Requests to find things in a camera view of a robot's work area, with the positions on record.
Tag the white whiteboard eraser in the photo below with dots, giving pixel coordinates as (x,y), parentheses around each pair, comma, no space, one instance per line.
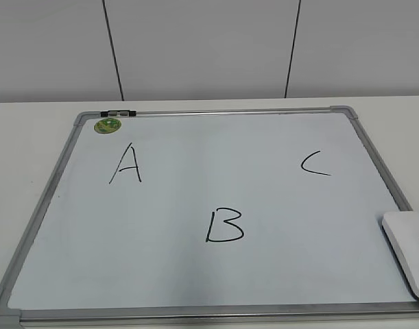
(402,230)

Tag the white framed whiteboard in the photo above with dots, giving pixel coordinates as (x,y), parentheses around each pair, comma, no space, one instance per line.
(194,216)

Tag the round green magnet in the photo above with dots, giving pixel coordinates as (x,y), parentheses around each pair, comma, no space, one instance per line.
(107,126)

